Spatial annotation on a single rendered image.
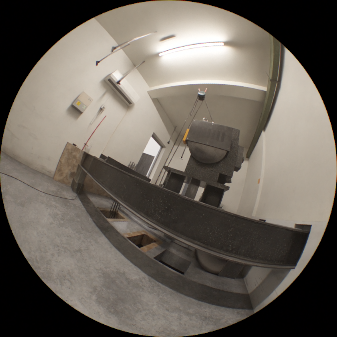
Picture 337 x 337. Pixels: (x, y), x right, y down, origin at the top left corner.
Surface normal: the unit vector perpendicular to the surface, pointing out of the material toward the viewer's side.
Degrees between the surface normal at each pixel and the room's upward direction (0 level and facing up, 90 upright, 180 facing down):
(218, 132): 90
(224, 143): 90
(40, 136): 90
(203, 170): 90
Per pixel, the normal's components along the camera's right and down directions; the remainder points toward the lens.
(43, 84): 0.84, 0.25
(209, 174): -0.28, -0.32
